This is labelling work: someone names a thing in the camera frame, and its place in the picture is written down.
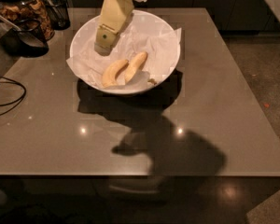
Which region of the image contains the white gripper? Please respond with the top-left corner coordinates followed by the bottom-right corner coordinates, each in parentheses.
top-left (94, 0), bottom-right (147, 55)

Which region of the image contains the yellow banana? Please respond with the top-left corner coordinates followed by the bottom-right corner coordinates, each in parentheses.
top-left (124, 51), bottom-right (147, 83)
top-left (102, 59), bottom-right (128, 88)

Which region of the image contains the white bowl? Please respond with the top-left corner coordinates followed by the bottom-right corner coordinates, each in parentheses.
top-left (68, 8), bottom-right (181, 96)

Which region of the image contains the white paper liner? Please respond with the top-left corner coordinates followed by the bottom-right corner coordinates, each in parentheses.
top-left (65, 6), bottom-right (182, 91)

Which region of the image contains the black mesh pen holder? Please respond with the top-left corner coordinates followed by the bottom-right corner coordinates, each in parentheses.
top-left (46, 0), bottom-right (70, 30)

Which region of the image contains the glass jar with snacks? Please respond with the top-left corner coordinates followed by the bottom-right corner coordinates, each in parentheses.
top-left (0, 0), bottom-right (54, 40)

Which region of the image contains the silver spoon handle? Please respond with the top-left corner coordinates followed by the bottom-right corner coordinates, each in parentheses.
top-left (0, 15), bottom-right (21, 32)

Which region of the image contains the black cable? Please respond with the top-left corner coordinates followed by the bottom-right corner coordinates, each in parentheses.
top-left (0, 74), bottom-right (27, 119)

